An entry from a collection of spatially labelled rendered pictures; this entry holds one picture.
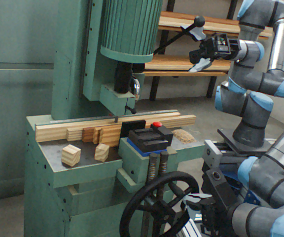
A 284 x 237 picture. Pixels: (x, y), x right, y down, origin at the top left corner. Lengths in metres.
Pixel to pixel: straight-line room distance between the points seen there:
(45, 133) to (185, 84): 3.50
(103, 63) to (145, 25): 0.24
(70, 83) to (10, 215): 1.15
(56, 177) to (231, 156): 0.88
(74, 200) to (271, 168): 0.59
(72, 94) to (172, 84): 3.14
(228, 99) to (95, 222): 0.80
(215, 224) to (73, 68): 0.75
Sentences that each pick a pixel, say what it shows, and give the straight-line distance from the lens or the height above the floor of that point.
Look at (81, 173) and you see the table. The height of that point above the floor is 0.88.
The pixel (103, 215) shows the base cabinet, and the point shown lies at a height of 0.68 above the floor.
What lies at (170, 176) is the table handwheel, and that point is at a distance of 0.91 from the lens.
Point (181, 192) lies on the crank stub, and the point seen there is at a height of 0.93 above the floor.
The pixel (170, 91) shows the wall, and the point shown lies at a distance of 4.32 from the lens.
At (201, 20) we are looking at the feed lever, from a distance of 0.99.
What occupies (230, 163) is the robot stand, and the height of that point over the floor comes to 0.72.
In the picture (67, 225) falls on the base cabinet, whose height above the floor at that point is 0.66.
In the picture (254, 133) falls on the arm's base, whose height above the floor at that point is 0.88.
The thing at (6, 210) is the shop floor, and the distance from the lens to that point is 2.19.
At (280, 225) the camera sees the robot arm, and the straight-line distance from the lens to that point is 0.67.
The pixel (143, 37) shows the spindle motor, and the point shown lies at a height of 1.28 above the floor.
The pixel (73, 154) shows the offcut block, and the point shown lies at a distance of 0.95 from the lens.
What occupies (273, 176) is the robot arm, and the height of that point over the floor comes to 1.08.
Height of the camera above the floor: 1.45
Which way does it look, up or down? 23 degrees down
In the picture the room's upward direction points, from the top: 10 degrees clockwise
